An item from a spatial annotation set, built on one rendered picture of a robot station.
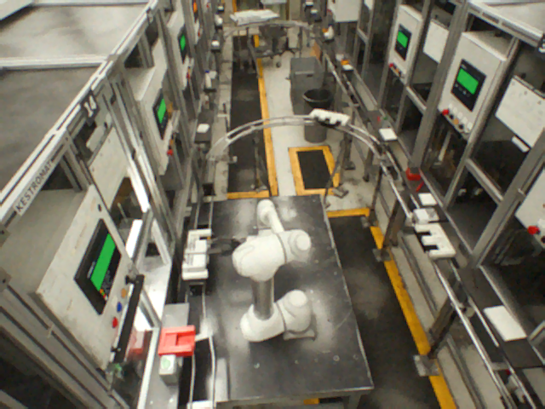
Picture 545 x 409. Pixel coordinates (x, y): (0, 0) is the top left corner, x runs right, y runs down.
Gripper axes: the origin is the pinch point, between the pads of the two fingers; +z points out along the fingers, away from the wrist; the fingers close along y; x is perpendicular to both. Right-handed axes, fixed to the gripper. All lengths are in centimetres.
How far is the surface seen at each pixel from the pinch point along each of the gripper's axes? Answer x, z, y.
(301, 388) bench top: 66, -43, -37
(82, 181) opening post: 40, 27, 82
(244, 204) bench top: -75, -16, -37
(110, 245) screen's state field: 49, 23, 60
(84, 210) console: 48, 25, 77
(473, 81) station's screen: -44, -148, 68
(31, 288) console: 77, 29, 77
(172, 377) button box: 67, 14, -6
